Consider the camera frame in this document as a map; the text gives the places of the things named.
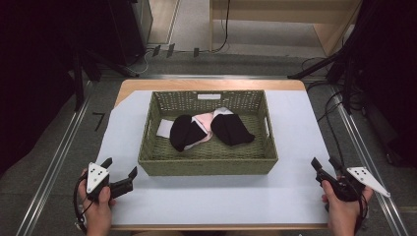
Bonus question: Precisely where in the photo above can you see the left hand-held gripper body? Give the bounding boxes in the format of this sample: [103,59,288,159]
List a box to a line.
[86,161,135,202]

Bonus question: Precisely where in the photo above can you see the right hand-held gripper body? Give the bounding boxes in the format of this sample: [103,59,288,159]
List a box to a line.
[315,166,391,203]

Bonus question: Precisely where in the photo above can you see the person's right hand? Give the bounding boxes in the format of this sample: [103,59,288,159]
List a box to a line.
[321,178,375,236]

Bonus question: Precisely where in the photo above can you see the person's left hand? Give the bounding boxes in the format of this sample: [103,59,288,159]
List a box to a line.
[78,168,117,236]

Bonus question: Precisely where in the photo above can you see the white label card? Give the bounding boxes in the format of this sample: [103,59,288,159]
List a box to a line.
[155,119,175,139]

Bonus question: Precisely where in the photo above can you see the black sock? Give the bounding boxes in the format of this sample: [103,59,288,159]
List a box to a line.
[169,114,209,153]
[209,113,257,148]

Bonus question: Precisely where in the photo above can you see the green woven basket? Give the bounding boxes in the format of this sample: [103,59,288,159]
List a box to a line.
[137,89,279,177]

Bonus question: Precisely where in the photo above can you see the pale blue table sheet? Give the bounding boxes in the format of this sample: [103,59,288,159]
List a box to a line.
[95,89,336,226]

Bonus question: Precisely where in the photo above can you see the pink sock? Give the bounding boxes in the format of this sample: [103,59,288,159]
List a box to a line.
[183,112,215,151]

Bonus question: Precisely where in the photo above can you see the black tripod stand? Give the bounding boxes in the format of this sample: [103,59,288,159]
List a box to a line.
[67,45,141,113]
[287,42,358,116]

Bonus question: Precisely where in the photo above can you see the light grey sock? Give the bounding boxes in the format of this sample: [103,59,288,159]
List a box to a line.
[212,106,235,118]

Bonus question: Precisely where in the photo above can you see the dark cabinet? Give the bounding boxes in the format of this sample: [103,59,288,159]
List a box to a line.
[106,0,154,67]

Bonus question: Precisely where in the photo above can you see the light wooden shelf unit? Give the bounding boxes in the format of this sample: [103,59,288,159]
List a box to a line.
[208,0,363,57]

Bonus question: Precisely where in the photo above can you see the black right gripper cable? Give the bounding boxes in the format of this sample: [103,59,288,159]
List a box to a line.
[340,163,370,234]

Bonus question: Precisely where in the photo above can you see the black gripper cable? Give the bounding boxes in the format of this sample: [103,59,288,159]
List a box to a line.
[340,163,370,234]
[72,172,89,234]

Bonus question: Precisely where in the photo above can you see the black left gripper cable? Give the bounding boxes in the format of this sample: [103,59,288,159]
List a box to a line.
[72,172,89,234]

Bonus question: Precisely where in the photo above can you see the metal floor rail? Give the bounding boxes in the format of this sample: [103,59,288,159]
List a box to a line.
[328,84,411,236]
[15,80,94,236]

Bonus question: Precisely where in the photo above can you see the black floor cables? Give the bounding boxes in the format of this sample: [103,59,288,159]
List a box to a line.
[300,57,365,165]

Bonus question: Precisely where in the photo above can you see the white floor cable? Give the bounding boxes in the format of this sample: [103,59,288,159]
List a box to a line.
[127,48,155,76]

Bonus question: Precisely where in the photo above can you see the black hanging cable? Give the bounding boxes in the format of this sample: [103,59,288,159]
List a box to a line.
[209,0,231,54]

